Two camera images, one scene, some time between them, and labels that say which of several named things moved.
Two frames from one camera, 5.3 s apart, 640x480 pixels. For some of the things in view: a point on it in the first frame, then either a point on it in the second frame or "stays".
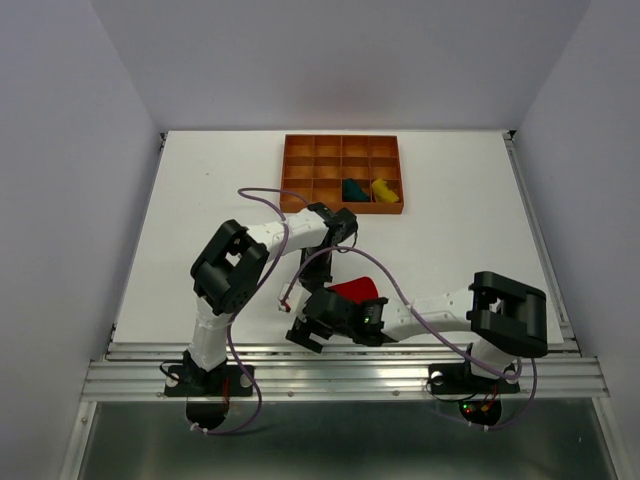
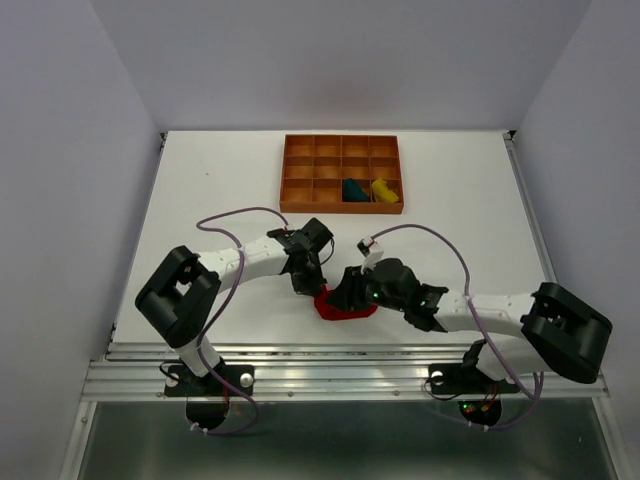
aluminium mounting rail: [345, 372] stays
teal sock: [352, 191] stays
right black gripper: [301, 331] to [349, 289]
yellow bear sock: [381, 192] stays
